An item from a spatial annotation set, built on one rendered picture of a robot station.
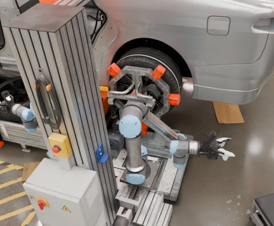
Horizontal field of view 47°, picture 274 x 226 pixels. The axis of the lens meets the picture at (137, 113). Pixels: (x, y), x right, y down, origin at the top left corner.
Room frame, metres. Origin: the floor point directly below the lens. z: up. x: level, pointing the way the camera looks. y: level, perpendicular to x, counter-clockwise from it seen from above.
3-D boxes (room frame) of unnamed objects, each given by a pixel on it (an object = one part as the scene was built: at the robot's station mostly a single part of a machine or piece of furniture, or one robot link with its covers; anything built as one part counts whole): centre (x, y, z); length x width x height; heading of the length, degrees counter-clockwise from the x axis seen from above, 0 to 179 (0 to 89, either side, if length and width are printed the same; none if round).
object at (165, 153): (2.42, -0.14, 0.13); 0.50 x 0.36 x 0.10; 68
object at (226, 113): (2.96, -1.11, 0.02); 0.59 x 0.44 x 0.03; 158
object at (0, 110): (3.04, 1.32, 0.39); 0.66 x 0.66 x 0.24
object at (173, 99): (2.17, -0.33, 0.85); 0.09 x 0.08 x 0.07; 68
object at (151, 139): (2.44, -0.10, 0.32); 0.40 x 0.30 x 0.28; 68
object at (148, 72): (2.28, -0.04, 0.85); 0.54 x 0.07 x 0.54; 68
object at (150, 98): (2.13, -0.08, 1.03); 0.19 x 0.18 x 0.11; 158
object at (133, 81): (2.21, 0.10, 1.03); 0.19 x 0.18 x 0.11; 158
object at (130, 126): (1.30, 0.04, 1.19); 0.15 x 0.12 x 0.55; 170
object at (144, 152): (1.43, 0.02, 0.98); 0.13 x 0.12 x 0.14; 170
